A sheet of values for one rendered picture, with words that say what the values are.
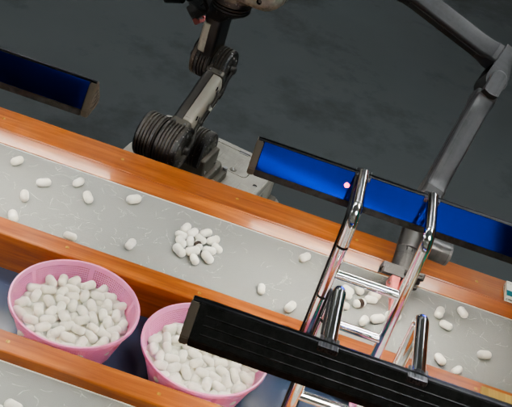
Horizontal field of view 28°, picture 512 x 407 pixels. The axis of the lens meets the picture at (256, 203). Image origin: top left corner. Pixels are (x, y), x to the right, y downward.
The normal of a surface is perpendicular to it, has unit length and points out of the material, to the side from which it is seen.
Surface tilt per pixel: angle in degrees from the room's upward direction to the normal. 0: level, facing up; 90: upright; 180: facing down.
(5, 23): 0
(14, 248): 90
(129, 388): 0
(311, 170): 58
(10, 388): 0
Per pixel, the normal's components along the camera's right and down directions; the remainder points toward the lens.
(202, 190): 0.26, -0.80
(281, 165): -0.02, 0.01
